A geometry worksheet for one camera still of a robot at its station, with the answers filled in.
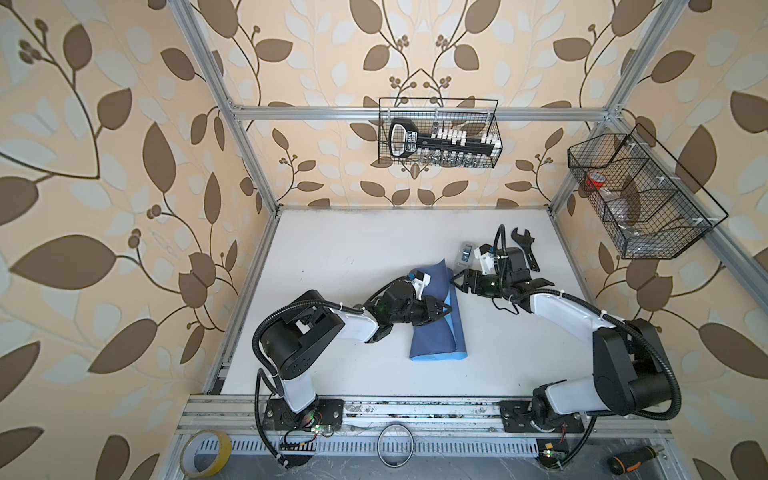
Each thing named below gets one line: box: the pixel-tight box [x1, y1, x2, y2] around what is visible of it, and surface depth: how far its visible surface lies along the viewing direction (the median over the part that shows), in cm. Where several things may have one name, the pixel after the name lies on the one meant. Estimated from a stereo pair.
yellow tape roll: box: [180, 429, 232, 479], surface depth 70 cm
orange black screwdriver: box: [607, 446, 665, 475], surface depth 68 cm
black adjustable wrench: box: [511, 227, 541, 272], surface depth 110 cm
